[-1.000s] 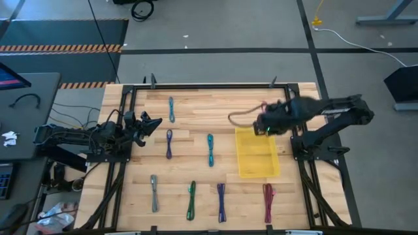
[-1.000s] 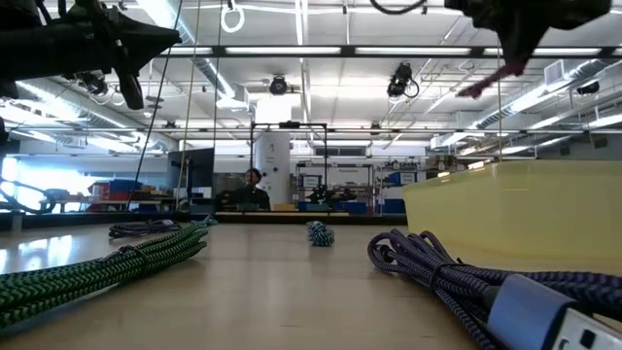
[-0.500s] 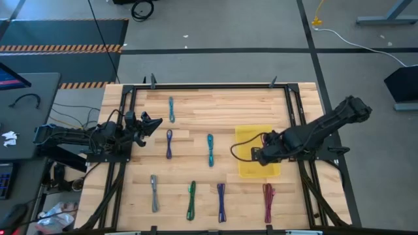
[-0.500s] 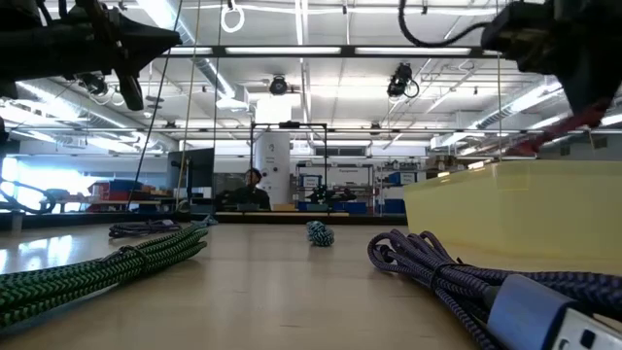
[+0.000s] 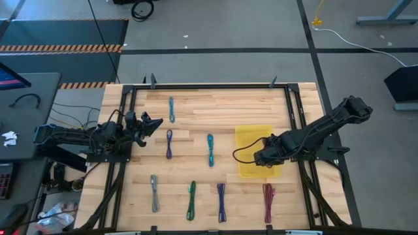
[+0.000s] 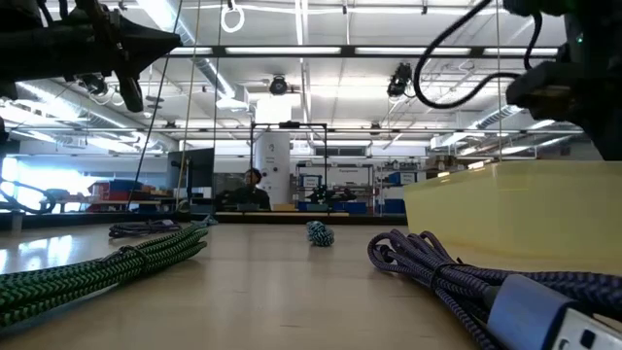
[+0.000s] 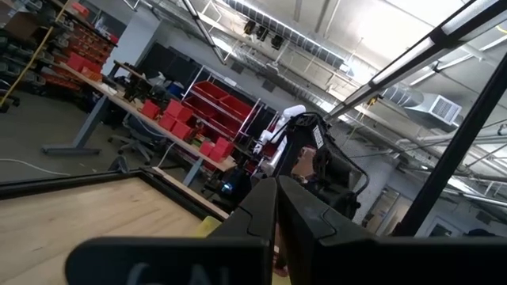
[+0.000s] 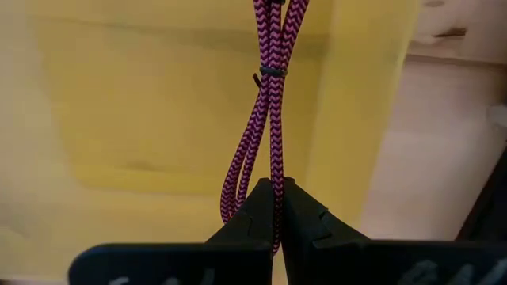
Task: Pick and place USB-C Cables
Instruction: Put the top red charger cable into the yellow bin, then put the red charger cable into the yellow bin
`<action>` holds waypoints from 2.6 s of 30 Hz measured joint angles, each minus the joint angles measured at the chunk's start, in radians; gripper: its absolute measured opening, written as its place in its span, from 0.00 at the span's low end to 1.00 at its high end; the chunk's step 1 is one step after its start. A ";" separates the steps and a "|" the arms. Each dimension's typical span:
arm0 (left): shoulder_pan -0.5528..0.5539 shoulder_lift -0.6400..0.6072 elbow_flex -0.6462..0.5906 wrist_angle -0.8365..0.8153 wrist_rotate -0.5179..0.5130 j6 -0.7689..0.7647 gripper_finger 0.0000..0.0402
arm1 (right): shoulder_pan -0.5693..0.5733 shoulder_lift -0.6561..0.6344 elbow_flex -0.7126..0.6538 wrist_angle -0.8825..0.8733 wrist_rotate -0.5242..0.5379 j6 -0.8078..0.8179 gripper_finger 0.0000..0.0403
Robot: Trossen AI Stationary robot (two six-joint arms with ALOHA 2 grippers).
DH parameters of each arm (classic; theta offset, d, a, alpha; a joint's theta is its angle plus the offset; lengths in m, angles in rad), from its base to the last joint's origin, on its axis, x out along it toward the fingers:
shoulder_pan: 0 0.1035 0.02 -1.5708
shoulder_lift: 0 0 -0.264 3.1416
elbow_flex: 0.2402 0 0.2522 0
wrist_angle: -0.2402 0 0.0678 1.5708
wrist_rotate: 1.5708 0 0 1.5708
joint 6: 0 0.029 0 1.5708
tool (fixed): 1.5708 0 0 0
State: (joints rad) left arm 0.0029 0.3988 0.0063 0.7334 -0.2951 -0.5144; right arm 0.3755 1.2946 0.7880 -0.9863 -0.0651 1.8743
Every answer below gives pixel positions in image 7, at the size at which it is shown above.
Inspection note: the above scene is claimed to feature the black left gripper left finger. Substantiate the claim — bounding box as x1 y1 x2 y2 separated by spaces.
65 177 277 285

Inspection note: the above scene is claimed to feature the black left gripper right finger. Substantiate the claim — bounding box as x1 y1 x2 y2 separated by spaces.
276 176 507 285

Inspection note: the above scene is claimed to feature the grey HVAC unit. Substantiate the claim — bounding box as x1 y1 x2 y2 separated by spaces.
382 85 464 131

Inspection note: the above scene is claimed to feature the grey office chair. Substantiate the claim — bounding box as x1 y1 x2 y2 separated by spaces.
107 114 159 165

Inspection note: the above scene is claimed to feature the long wood-topped workbench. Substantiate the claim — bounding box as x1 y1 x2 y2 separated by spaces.
41 59 238 187

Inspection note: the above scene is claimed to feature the large red storage box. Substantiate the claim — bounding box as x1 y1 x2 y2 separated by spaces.
66 52 102 74

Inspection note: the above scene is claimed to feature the parts bin shelving rack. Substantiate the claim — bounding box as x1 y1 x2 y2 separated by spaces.
0 0 120 92

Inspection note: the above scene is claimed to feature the yellow pole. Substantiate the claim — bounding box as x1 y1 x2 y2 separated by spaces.
0 0 67 108

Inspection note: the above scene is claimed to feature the brown cardboard box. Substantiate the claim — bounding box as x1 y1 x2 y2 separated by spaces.
0 0 39 39

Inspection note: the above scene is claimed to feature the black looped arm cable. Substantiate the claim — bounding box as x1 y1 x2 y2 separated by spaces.
328 138 370 196

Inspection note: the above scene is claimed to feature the wire shelf with red bins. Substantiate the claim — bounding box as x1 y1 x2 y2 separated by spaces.
181 74 265 139

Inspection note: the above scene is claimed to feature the black frame post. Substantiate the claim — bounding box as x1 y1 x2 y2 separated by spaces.
391 51 507 238

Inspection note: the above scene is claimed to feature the black frame bar with light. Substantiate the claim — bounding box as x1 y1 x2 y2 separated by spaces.
324 0 507 122

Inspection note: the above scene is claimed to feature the black table edge rail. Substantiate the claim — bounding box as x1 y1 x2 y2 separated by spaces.
0 168 231 221

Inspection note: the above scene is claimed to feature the white floor cable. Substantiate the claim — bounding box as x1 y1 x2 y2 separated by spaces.
0 158 72 177

